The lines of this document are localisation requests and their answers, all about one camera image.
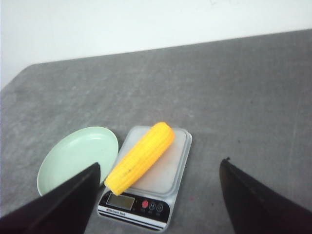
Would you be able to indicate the yellow corn cob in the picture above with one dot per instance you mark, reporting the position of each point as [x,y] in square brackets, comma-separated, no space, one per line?
[140,158]

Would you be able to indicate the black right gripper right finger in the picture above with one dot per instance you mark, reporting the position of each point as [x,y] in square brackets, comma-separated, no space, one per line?
[254,208]

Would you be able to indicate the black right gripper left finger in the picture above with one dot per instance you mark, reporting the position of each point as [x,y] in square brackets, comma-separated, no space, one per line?
[64,210]

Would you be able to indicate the silver digital kitchen scale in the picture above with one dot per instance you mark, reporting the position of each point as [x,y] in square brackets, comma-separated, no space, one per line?
[149,203]

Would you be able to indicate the light green plate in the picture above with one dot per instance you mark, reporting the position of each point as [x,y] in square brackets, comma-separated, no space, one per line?
[75,153]

